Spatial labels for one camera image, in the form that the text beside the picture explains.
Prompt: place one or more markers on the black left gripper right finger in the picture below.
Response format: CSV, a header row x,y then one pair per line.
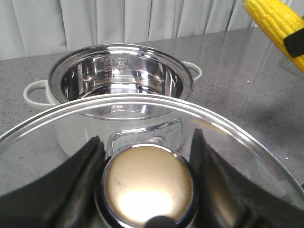
x,y
227,199

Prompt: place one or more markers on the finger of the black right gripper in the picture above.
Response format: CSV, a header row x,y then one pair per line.
x,y
294,43

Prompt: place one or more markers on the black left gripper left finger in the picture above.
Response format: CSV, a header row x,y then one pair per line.
x,y
61,199

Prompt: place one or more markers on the yellow corn cob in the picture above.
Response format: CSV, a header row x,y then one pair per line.
x,y
277,20

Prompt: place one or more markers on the glass pot lid steel rim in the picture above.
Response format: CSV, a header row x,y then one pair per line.
x,y
144,185

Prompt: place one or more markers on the pale green electric cooking pot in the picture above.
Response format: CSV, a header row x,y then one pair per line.
x,y
113,69

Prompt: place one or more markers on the white pleated curtain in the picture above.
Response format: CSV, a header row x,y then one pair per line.
x,y
37,27

